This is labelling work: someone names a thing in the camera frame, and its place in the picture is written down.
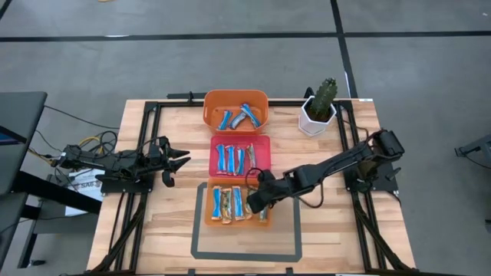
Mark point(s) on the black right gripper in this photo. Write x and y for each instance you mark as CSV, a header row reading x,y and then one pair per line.
x,y
268,189

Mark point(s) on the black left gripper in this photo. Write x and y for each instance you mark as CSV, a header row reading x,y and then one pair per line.
x,y
163,161

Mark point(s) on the blue granola bar red ends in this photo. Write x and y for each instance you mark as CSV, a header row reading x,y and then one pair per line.
x,y
240,161
230,160
221,159

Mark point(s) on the green orange granola bar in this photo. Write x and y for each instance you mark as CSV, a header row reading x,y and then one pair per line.
x,y
226,205

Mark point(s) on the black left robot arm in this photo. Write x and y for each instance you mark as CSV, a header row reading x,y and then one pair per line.
x,y
115,165

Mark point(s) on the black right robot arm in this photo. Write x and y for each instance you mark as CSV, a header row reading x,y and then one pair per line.
x,y
337,163

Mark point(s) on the pink translucent plastic tray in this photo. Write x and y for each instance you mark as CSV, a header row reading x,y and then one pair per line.
x,y
262,153

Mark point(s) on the orange translucent plastic tray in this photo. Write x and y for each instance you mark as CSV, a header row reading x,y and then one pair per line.
x,y
209,203

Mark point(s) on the black stand foot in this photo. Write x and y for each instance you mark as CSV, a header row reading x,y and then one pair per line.
x,y
308,93
180,96

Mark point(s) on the clear mat with black border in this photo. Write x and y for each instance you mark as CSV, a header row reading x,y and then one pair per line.
x,y
249,257

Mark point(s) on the white hexagonal plant pot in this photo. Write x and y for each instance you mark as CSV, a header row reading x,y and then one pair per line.
x,y
307,124

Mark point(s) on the white printed box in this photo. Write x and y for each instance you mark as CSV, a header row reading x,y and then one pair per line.
x,y
84,184

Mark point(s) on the green cactus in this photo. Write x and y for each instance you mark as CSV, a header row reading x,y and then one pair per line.
x,y
324,97

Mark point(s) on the black desk crossbar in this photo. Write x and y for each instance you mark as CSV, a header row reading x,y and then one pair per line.
x,y
57,191

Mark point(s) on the dark grey desk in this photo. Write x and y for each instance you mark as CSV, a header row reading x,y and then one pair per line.
x,y
23,115

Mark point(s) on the blue screen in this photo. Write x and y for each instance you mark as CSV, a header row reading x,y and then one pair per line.
x,y
7,138

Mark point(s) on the small black floor object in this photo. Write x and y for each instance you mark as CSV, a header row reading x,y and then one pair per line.
x,y
38,263

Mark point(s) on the grey chair base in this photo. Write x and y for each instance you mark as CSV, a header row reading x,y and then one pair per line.
x,y
477,147

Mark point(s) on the black aluminium table frame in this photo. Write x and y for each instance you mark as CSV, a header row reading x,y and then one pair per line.
x,y
180,103

